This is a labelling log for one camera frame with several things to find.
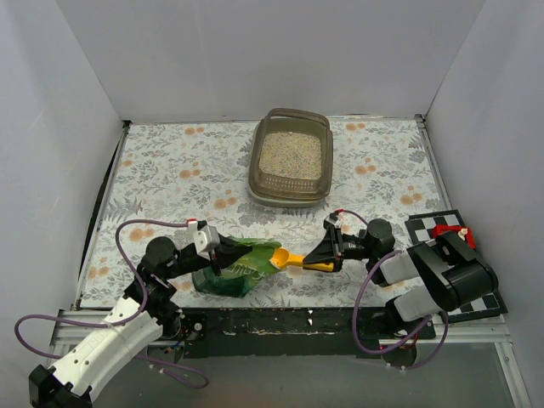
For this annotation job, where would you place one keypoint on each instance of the black white checkerboard plate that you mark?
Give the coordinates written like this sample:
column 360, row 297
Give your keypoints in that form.
column 421, row 227

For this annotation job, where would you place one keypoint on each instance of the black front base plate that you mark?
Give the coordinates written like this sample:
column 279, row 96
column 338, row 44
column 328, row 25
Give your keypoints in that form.
column 228, row 332

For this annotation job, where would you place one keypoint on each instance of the brown plastic litter box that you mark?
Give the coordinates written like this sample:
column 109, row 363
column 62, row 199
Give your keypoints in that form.
column 292, row 159

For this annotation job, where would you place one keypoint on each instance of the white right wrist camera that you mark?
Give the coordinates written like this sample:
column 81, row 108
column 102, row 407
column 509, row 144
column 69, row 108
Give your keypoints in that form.
column 334, row 220

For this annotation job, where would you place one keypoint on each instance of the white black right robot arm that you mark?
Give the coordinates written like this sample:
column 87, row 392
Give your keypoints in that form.
column 453, row 274

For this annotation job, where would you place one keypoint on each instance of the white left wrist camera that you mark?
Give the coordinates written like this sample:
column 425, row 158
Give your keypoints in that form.
column 206, row 239

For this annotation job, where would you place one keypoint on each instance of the floral patterned table mat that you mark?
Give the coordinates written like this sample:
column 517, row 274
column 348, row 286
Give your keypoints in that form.
column 168, row 173

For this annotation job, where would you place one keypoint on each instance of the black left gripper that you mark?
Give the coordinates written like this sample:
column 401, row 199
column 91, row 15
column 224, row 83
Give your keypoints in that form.
column 217, row 257

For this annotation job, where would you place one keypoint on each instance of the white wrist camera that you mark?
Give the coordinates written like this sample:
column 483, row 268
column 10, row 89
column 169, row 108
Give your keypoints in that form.
column 206, row 239
column 334, row 220

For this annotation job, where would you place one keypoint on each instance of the green litter bag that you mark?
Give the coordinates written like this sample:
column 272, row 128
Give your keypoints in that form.
column 237, row 280

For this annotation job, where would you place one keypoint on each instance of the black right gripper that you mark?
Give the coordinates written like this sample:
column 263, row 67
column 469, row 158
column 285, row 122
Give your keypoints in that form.
column 336, row 243

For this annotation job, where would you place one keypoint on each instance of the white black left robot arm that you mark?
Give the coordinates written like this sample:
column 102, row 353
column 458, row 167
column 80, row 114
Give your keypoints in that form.
column 144, row 313

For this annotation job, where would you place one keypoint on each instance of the orange plastic scoop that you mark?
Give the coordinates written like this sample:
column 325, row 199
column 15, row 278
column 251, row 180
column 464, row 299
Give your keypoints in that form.
column 281, row 259

